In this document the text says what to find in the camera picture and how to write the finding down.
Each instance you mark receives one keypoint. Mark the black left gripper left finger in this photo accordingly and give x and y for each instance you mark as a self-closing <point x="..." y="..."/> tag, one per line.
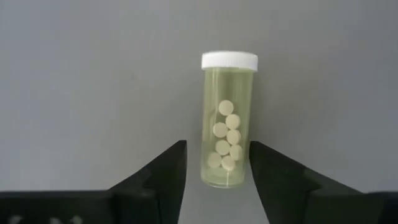
<point x="155" y="193"/>

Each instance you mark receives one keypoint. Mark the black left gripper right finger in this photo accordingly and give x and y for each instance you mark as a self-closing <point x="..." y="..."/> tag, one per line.
<point x="286" y="193"/>

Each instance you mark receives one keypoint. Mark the green pill bottle white cap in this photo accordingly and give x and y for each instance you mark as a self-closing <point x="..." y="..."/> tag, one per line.
<point x="228" y="93"/>

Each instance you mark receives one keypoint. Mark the grey table mat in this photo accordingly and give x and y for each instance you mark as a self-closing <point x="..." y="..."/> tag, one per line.
<point x="93" y="93"/>

